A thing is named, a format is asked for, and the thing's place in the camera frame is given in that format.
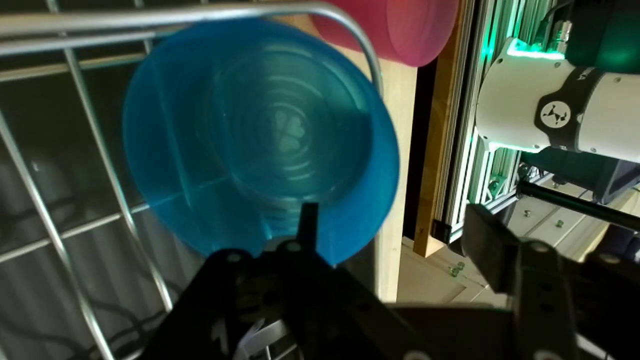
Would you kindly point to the blue plastic cup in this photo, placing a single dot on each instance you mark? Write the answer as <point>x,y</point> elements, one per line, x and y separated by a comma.
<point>240,130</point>

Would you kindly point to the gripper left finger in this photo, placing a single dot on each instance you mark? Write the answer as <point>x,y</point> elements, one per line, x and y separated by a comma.
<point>280,300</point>

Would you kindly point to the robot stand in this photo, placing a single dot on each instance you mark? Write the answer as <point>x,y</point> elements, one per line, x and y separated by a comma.
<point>480,175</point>

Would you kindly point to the pink plastic bowl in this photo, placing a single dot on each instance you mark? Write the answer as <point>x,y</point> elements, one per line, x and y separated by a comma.
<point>400,30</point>

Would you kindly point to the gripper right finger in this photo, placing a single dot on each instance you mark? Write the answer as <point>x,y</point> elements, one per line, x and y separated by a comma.
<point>542,300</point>

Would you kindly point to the black rod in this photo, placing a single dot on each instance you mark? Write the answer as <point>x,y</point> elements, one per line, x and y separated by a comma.
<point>575,204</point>

